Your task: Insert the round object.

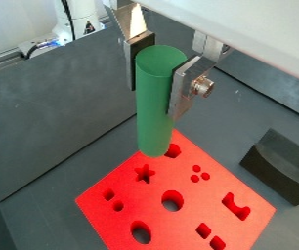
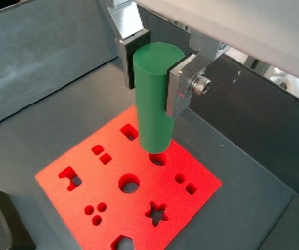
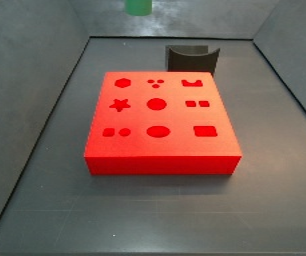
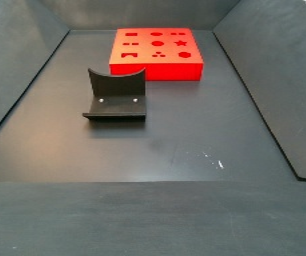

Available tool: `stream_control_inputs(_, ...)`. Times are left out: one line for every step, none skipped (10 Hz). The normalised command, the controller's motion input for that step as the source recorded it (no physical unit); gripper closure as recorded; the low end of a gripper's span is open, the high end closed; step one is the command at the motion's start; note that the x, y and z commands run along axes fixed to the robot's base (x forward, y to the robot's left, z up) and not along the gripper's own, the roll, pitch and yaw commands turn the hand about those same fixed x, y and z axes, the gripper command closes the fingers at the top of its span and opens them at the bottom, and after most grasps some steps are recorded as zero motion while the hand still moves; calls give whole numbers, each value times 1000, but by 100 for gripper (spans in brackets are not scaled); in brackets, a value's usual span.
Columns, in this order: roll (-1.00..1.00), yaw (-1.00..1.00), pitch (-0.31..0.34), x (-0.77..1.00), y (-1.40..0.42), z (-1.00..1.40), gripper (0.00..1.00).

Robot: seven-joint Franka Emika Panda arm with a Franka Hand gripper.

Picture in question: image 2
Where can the green cylinder peg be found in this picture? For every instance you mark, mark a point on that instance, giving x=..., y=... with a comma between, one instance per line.
x=152, y=61

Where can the red shape sorting board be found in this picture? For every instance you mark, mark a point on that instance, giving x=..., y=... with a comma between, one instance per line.
x=117, y=194

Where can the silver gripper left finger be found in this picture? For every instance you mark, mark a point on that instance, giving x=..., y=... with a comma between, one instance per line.
x=132, y=36

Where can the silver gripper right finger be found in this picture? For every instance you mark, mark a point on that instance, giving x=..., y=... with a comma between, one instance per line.
x=187, y=78

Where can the black object bottom left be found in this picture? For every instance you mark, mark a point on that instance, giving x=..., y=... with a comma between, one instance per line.
x=13, y=234

